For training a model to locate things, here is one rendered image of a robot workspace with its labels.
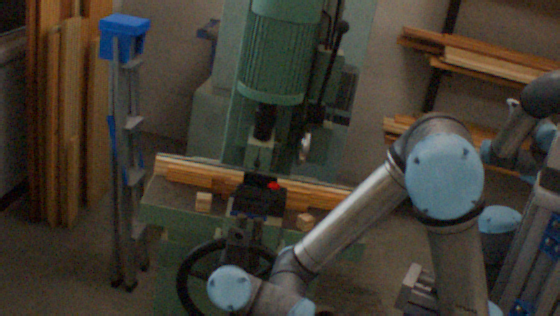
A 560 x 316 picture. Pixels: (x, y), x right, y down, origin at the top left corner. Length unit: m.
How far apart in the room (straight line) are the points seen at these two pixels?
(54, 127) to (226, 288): 2.04
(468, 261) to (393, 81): 3.03
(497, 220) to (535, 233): 0.30
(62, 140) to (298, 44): 1.72
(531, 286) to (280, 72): 0.79
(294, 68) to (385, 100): 2.47
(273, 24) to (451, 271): 0.79
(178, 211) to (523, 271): 0.87
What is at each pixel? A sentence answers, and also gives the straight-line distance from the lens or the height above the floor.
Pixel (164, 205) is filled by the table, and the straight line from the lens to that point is 1.66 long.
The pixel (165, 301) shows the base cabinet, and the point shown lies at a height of 0.59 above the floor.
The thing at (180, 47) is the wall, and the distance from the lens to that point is 4.15.
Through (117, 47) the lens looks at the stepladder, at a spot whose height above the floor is 1.07.
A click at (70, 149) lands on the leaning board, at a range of 3.03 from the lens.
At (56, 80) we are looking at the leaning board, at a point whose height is 0.77.
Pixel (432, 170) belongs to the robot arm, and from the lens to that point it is 0.92.
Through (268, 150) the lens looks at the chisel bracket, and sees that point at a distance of 1.67.
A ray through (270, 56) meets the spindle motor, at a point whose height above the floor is 1.32.
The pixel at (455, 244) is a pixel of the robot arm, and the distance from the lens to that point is 1.00.
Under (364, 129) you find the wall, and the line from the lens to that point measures 4.08.
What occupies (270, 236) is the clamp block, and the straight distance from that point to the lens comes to 1.54.
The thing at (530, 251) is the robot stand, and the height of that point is 1.11.
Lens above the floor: 1.70
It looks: 23 degrees down
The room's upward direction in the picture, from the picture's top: 12 degrees clockwise
